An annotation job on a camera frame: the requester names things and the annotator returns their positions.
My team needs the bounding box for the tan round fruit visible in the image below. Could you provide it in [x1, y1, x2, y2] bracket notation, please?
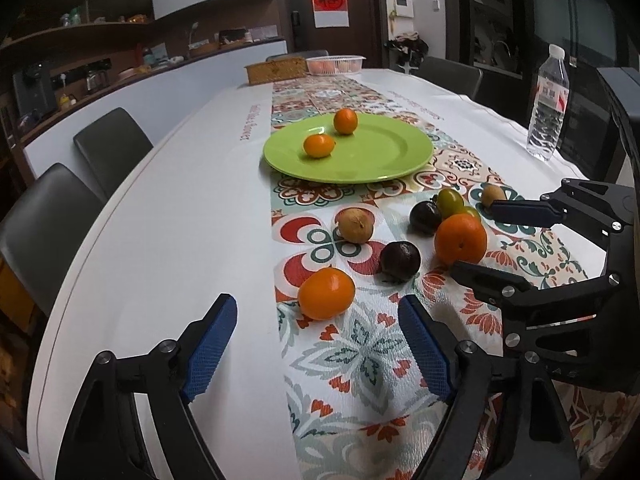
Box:
[480, 184, 506, 209]

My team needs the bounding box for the green tomato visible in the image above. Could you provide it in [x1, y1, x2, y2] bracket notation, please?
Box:
[436, 188, 465, 220]
[458, 206, 482, 222]

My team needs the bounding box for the medium orange tangerine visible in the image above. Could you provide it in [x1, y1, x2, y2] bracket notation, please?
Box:
[434, 212, 488, 266]

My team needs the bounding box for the dark plum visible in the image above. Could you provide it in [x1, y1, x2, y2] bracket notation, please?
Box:
[409, 200, 442, 236]
[378, 240, 422, 282]

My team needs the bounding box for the small orange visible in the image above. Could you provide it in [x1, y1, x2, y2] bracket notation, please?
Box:
[297, 268, 356, 321]

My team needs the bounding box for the small tan fruit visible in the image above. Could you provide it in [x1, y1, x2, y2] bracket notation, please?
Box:
[336, 208, 374, 244]

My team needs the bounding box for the large orange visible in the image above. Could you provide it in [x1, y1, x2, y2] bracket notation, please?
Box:
[333, 108, 358, 136]

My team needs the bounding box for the small orange kumquat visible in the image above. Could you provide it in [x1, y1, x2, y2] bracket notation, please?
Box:
[303, 133, 335, 159]

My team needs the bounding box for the patterned table runner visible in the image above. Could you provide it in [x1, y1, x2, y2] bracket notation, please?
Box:
[264, 75, 639, 479]

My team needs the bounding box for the clear water bottle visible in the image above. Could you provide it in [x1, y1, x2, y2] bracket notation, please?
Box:
[526, 44, 570, 162]

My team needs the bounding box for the dark chair right side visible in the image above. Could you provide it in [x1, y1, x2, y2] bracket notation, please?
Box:
[416, 56, 483, 101]

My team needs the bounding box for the dark chair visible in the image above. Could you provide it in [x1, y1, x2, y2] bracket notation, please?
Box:
[416, 56, 483, 101]
[1, 162, 103, 315]
[74, 107, 153, 198]

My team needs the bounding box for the green plate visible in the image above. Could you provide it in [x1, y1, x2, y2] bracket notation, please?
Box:
[262, 114, 434, 184]

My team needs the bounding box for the dark chair near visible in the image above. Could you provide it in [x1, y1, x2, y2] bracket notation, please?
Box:
[1, 162, 103, 315]

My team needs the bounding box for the clear plastic fruit container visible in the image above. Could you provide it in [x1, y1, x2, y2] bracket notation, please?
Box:
[306, 55, 366, 76]

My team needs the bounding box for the dark chair table end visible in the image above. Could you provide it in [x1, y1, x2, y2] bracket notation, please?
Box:
[266, 49, 329, 62]

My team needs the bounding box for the dark chair far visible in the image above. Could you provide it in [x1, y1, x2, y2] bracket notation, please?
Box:
[74, 107, 153, 198]

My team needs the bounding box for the black coffee machine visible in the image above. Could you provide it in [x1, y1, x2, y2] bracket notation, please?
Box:
[12, 63, 58, 117]

